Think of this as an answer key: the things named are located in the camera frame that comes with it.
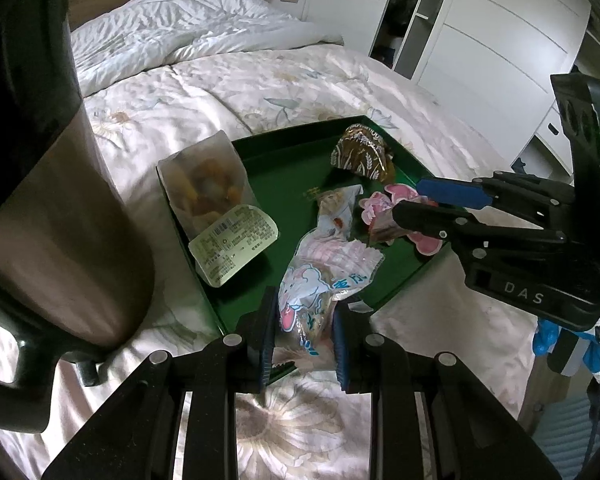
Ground small orange snack packet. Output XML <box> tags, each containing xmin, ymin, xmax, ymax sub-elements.
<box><xmin>367</xmin><ymin>215</ymin><xmax>416</xmax><ymax>247</ymax></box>

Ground pink cartoon snack packet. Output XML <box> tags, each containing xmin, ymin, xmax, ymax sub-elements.
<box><xmin>357</xmin><ymin>183</ymin><xmax>446</xmax><ymax>256</ymax></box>

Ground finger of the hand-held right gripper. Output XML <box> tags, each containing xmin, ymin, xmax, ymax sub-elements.
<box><xmin>416</xmin><ymin>170</ymin><xmax>577</xmax><ymax>233</ymax></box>
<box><xmin>391</xmin><ymin>201</ymin><xmax>567</xmax><ymax>253</ymax></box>

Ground white wardrobe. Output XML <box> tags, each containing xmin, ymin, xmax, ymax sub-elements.
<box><xmin>265</xmin><ymin>0</ymin><xmax>593</xmax><ymax>161</ymax></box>

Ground green tray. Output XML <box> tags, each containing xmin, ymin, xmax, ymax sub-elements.
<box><xmin>157</xmin><ymin>115</ymin><xmax>453</xmax><ymax>381</ymax></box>

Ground white drawer unit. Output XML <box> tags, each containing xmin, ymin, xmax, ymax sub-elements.
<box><xmin>517</xmin><ymin>100</ymin><xmax>576</xmax><ymax>176</ymax></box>

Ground brown gold-print snack packet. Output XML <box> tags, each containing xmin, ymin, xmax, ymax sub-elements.
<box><xmin>330</xmin><ymin>122</ymin><xmax>396</xmax><ymax>183</ymax></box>

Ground person's right hand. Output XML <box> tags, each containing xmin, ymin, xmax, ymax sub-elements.
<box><xmin>532</xmin><ymin>317</ymin><xmax>600</xmax><ymax>376</ymax></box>

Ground clear snack packet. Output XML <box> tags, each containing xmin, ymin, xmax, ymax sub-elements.
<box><xmin>316</xmin><ymin>184</ymin><xmax>365</xmax><ymax>241</ymax></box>

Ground clear bag of bread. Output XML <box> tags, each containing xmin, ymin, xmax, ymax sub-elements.
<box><xmin>156</xmin><ymin>130</ymin><xmax>281</xmax><ymax>288</ymax></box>

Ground bed with floral duvet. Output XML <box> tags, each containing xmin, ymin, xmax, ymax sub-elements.
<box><xmin>0</xmin><ymin>42</ymin><xmax>556</xmax><ymax>480</ymax></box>

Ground white cartoon snack packet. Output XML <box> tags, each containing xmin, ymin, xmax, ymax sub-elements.
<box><xmin>272</xmin><ymin>227</ymin><xmax>385</xmax><ymax>366</ymax></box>

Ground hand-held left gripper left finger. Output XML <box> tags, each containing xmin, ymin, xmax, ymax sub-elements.
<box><xmin>42</xmin><ymin>286</ymin><xmax>280</xmax><ymax>480</ymax></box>

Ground white duvet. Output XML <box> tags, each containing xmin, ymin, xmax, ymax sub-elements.
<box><xmin>70</xmin><ymin>0</ymin><xmax>345</xmax><ymax>98</ymax></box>

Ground black cable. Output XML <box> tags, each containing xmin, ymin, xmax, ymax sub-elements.
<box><xmin>580</xmin><ymin>310</ymin><xmax>600</xmax><ymax>466</ymax></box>

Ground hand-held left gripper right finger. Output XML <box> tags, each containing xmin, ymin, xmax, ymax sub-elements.
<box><xmin>331</xmin><ymin>296</ymin><xmax>563</xmax><ymax>480</ymax></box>

